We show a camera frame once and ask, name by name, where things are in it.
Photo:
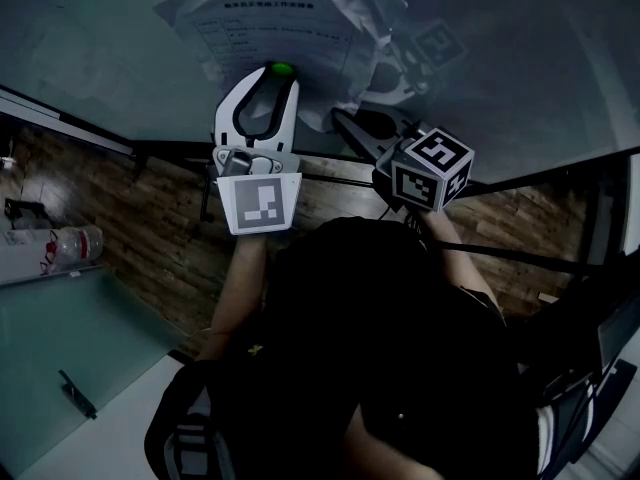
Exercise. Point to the white table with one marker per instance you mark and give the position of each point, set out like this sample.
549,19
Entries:
115,443

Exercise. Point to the person's black shirt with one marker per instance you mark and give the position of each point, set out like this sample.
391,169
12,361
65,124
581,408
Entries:
360,318

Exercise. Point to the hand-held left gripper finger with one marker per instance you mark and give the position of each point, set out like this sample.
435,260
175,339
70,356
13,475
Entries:
287,128
227,118

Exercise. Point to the black glass clamp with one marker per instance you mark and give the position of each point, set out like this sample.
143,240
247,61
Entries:
77,393

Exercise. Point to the person's right forearm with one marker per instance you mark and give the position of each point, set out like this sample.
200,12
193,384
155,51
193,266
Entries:
465,263

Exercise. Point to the person's left forearm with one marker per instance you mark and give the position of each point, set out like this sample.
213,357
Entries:
240,288

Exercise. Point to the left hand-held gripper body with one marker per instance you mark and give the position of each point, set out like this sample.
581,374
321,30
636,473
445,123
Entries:
257,200

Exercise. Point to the white printed paper sheet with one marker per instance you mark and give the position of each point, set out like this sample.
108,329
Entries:
280,28

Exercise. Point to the frosted glass panel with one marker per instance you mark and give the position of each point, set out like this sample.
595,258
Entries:
60,328

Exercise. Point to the black framed whiteboard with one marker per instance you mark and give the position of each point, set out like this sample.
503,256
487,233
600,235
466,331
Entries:
90,58

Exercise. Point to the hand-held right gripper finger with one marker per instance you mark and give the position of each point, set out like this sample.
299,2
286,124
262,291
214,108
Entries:
362,140
402,125

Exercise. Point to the green round magnet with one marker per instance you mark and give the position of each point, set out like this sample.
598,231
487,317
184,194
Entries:
282,68

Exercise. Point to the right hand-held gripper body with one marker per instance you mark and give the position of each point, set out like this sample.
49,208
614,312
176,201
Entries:
430,173

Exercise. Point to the clear plastic water bottle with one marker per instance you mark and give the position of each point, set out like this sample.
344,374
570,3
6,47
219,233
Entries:
75,248

